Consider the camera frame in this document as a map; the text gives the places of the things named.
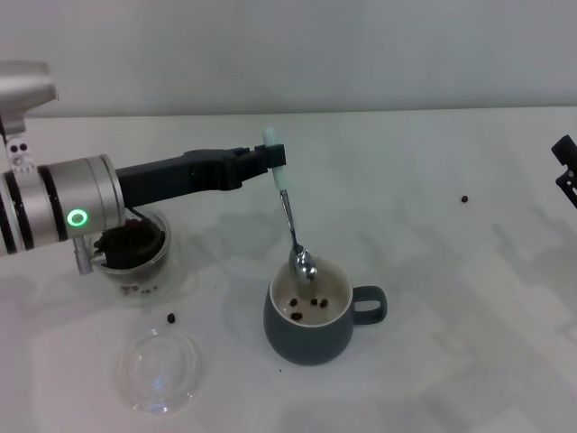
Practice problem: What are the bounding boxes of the small clear glass dish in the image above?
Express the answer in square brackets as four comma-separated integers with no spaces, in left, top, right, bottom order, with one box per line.
[117,327,202,402]

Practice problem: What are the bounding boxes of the blue-handled metal spoon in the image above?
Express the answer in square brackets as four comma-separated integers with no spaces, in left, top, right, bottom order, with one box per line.
[262,127,318,285]

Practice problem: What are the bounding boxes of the pile of coffee beans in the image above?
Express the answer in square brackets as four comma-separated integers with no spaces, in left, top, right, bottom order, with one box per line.
[93,217,164,268]

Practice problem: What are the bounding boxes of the coffee beans in glass base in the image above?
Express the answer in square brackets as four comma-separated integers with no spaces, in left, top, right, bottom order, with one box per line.
[119,282,160,295]

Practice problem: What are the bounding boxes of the left wrist cable connector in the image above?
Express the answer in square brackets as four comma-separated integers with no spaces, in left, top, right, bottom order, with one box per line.
[73,236,107,275]

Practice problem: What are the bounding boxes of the double-walled glass cup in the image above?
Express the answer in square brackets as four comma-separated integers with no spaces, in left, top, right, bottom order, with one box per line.
[89,207,175,297]

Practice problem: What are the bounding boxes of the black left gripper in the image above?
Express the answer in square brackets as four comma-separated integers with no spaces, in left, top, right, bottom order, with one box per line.
[114,143,288,211]

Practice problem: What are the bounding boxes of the dark blue ceramic mug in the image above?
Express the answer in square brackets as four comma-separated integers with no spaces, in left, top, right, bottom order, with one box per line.
[263,259,389,367]

